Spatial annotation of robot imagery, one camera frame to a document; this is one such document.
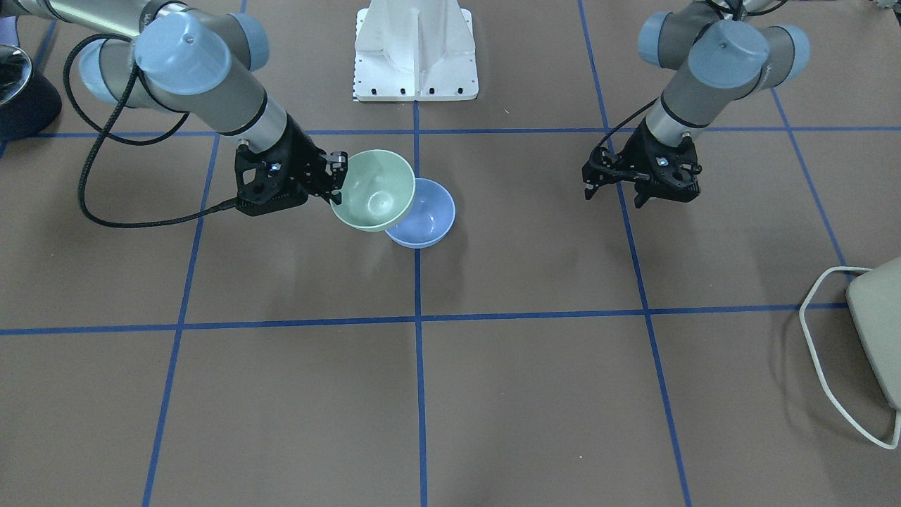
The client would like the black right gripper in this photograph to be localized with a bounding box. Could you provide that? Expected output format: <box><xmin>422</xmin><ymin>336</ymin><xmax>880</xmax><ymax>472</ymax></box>
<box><xmin>234</xmin><ymin>118</ymin><xmax>348</xmax><ymax>216</ymax></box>

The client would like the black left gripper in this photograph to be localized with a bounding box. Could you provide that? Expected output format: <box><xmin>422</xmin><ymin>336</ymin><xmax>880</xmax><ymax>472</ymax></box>
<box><xmin>581</xmin><ymin>121</ymin><xmax>702</xmax><ymax>209</ymax></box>

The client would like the green bowl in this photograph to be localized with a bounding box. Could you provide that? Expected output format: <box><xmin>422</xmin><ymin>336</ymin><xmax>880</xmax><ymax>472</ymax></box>
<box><xmin>331</xmin><ymin>149</ymin><xmax>415</xmax><ymax>232</ymax></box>

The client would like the blue bowl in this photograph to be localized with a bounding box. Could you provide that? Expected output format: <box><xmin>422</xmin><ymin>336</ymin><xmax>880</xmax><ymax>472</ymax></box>
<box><xmin>386</xmin><ymin>177</ymin><xmax>456</xmax><ymax>249</ymax></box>

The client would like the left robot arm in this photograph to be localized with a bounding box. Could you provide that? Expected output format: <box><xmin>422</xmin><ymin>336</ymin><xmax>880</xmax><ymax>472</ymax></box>
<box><xmin>581</xmin><ymin>1</ymin><xmax>812</xmax><ymax>208</ymax></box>

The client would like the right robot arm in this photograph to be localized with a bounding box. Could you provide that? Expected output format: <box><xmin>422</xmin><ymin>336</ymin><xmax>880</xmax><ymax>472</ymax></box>
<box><xmin>2</xmin><ymin>1</ymin><xmax>348</xmax><ymax>227</ymax></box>

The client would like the beige appliance box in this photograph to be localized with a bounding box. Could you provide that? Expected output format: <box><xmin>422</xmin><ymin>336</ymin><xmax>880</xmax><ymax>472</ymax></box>
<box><xmin>847</xmin><ymin>258</ymin><xmax>900</xmax><ymax>410</ymax></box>

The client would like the dark blue saucepan with lid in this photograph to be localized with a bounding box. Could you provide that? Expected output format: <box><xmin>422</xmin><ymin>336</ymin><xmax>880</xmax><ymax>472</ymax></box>
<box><xmin>1</xmin><ymin>17</ymin><xmax>62</xmax><ymax>142</ymax></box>

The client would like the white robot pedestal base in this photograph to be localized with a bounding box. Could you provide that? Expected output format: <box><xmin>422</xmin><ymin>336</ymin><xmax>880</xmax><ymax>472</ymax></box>
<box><xmin>352</xmin><ymin>1</ymin><xmax>479</xmax><ymax>102</ymax></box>

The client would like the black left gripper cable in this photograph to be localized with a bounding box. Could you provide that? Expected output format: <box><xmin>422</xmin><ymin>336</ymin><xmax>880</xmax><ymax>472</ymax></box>
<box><xmin>595</xmin><ymin>0</ymin><xmax>789</xmax><ymax>177</ymax></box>

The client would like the white power cable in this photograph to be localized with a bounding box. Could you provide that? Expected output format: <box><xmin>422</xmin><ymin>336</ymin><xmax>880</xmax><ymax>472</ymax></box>
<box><xmin>799</xmin><ymin>266</ymin><xmax>901</xmax><ymax>450</ymax></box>

